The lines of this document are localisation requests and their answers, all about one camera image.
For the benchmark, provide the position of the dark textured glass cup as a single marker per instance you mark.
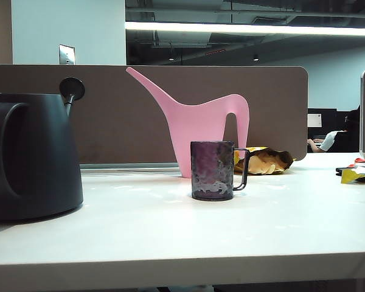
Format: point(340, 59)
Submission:
point(211, 170)

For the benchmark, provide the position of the pink plastic watering can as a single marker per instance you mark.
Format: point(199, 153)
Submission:
point(197, 127)

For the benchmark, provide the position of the wide brown desk divider panel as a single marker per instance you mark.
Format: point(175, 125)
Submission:
point(109, 127)

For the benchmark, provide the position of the yellow open chips bag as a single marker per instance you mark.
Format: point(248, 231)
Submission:
point(270, 161)

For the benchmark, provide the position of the black ceiling spot lamp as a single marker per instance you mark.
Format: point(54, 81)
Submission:
point(255, 57)

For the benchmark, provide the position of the long white ceiling light strip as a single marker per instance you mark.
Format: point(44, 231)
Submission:
point(231, 28)

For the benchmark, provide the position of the white background monitor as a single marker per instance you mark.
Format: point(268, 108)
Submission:
point(314, 120)

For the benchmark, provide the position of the seated person in white shirt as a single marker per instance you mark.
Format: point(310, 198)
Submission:
point(330, 140)

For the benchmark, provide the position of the small black flat object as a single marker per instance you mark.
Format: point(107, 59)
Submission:
point(340, 170)

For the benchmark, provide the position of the silver desk rail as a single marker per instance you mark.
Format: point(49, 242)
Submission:
point(124, 168)

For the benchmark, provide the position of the silver wall switch plate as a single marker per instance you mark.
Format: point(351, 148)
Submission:
point(67, 54)

